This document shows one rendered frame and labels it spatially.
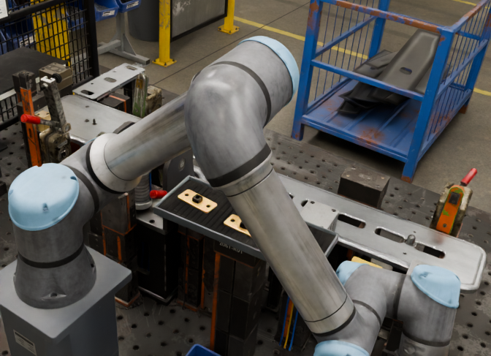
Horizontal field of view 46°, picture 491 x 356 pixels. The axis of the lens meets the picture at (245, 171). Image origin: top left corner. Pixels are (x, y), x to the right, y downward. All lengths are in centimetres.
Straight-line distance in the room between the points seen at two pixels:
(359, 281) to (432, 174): 278
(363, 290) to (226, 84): 40
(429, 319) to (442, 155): 301
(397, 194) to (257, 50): 143
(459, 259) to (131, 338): 85
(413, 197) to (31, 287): 147
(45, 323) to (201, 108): 54
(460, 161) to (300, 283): 316
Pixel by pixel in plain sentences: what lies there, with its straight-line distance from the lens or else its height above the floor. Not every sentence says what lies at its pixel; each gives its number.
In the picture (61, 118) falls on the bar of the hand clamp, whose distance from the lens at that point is 172.
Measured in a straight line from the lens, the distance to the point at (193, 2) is 482.
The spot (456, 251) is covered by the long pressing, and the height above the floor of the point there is 100.
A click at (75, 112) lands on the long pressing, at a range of 193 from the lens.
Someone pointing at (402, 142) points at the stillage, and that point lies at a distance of 363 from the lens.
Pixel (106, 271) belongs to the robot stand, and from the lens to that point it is 120.
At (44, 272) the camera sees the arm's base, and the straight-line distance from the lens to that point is 111.
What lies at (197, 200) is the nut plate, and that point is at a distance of 125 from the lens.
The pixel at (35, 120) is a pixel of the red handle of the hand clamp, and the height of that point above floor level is 112.
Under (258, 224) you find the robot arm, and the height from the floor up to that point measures 143.
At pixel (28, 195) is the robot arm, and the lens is 104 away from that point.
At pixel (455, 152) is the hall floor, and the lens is 401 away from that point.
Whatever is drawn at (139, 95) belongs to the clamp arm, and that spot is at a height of 105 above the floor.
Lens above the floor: 194
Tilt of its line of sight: 35 degrees down
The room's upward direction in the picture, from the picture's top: 5 degrees clockwise
